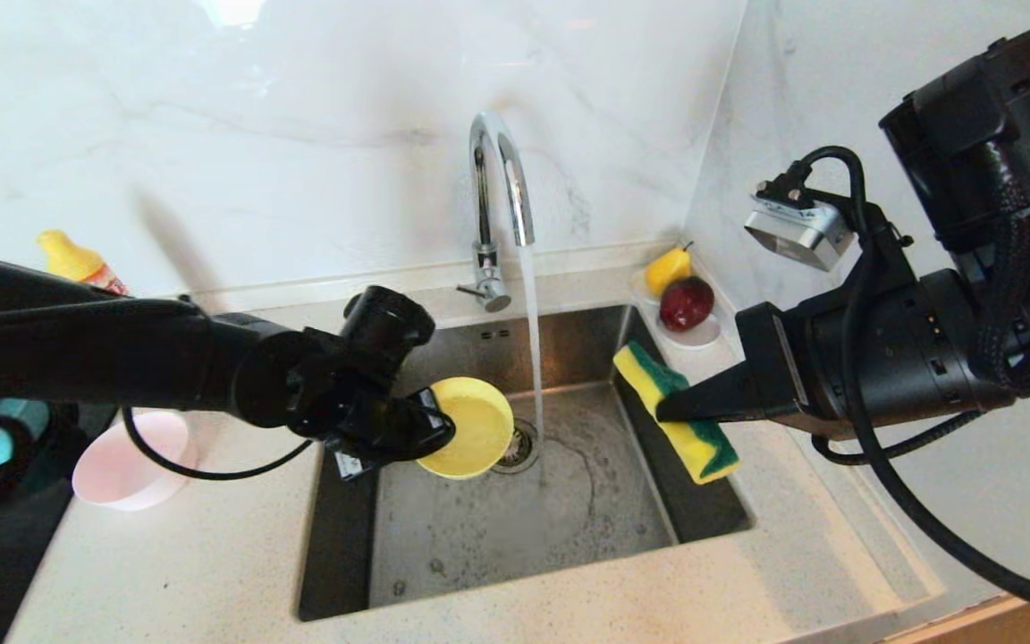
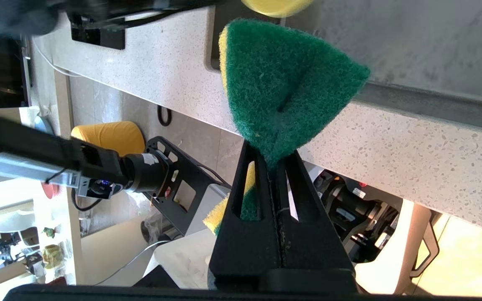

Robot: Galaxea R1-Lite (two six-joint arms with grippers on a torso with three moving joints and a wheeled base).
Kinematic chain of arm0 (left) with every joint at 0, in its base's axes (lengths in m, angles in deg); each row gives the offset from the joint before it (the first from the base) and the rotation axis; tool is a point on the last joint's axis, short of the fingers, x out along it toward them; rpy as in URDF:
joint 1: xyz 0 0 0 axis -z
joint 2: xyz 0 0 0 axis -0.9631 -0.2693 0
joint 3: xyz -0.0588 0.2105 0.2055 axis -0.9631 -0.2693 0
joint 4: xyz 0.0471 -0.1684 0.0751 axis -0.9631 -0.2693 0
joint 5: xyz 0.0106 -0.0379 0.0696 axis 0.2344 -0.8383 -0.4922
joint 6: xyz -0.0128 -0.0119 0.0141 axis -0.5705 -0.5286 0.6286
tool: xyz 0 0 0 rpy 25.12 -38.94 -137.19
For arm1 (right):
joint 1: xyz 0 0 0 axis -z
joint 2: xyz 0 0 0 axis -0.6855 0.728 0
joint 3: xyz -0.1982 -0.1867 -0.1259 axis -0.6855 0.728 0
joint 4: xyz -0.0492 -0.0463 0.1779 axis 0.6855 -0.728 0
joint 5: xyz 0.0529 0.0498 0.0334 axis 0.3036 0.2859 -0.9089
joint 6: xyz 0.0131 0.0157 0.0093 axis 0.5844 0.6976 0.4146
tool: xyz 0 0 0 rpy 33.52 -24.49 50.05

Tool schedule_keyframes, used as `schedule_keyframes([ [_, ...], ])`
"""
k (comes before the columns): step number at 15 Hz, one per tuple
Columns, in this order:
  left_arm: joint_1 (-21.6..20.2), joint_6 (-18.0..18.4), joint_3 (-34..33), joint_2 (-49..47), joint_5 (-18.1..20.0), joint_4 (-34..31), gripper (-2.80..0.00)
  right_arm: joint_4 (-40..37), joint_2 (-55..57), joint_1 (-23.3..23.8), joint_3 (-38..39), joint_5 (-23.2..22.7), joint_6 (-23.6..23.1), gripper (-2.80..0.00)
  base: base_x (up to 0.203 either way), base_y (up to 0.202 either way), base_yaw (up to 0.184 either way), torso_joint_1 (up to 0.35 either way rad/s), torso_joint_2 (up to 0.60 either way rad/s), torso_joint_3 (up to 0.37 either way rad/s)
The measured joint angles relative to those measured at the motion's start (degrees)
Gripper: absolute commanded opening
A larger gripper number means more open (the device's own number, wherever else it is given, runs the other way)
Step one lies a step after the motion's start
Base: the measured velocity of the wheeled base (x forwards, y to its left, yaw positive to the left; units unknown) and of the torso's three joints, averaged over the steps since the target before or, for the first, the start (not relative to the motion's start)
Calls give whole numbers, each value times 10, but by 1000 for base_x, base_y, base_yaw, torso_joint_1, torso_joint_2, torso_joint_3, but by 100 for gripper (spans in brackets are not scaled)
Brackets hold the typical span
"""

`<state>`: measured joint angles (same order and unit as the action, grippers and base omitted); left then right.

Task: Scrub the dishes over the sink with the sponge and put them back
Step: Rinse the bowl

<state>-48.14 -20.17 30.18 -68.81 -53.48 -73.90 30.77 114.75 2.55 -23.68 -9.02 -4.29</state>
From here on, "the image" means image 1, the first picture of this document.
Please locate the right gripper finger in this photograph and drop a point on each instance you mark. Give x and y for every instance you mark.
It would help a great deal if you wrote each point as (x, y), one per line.
(716, 398)

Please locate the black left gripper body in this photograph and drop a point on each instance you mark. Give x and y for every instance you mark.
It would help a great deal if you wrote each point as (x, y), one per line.
(381, 420)

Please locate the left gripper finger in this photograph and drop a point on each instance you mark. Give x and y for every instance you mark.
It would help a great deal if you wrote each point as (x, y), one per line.
(439, 425)

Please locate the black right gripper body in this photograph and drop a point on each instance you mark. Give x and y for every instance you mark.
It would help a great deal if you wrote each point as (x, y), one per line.
(797, 367)

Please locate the yellow plastic bowl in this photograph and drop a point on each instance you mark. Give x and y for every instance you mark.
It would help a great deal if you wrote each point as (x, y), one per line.
(475, 429)

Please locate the green and yellow sponge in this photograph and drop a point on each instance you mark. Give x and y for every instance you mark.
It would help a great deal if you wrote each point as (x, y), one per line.
(703, 452)

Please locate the chrome gooseneck faucet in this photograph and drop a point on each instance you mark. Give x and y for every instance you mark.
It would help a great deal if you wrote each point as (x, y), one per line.
(482, 206)

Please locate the pink plastic bowl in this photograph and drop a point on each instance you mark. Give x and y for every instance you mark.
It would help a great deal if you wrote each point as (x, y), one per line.
(130, 465)

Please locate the orange dish soap bottle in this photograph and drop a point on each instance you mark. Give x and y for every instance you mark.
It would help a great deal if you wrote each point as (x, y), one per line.
(72, 255)

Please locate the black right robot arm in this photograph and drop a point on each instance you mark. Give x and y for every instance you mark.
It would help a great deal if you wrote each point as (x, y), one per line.
(980, 295)

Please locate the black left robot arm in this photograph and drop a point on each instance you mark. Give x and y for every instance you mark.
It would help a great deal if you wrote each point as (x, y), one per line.
(122, 349)

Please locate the metal sink drain strainer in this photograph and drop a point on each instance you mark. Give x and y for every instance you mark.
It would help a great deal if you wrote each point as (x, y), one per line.
(522, 445)

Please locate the stainless steel sink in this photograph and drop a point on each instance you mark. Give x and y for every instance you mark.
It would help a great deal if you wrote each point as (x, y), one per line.
(497, 537)

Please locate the small white dish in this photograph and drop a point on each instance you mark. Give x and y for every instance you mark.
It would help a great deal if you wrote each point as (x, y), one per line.
(700, 338)

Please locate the red apple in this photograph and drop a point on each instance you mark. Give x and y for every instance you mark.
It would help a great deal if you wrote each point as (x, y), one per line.
(687, 304)

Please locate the yellow pear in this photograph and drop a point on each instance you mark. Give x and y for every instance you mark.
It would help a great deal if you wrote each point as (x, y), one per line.
(667, 271)

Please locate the black induction cooktop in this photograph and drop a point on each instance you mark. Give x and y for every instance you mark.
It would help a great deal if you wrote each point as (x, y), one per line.
(5, 555)

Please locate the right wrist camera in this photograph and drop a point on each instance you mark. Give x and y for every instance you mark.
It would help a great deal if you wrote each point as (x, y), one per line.
(801, 233)

